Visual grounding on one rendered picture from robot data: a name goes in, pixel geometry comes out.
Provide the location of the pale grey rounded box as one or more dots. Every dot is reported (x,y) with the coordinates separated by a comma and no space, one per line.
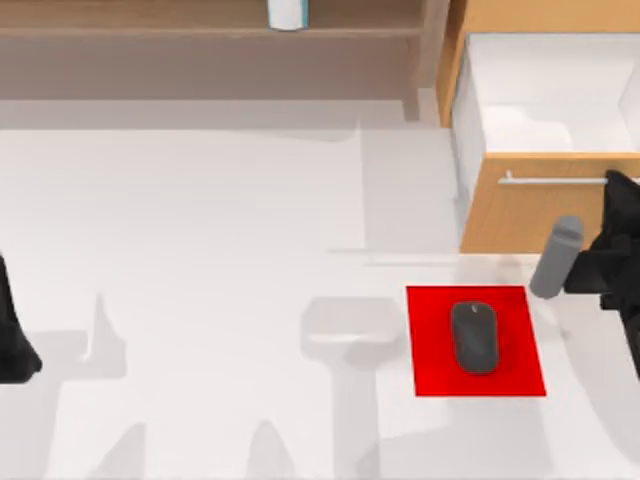
(557,260)

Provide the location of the pale wooden drawer front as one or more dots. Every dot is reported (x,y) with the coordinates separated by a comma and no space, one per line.
(520,220)

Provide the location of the red square mat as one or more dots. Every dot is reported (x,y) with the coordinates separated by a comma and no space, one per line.
(520,360)

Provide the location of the pulled-out drawer white inside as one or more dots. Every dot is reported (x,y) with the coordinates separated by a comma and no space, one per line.
(545,85)

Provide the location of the dark grey computer mouse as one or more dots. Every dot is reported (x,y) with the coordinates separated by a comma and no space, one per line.
(475,340)

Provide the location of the wooden cupboard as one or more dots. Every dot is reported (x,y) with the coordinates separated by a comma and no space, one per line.
(525,15)

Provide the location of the white cup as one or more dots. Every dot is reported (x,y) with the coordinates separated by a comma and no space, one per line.
(287,14)

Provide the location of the wooden open shelf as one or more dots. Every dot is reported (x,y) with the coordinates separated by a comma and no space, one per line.
(200,55)

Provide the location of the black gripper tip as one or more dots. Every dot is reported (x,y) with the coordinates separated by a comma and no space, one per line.
(12,345)

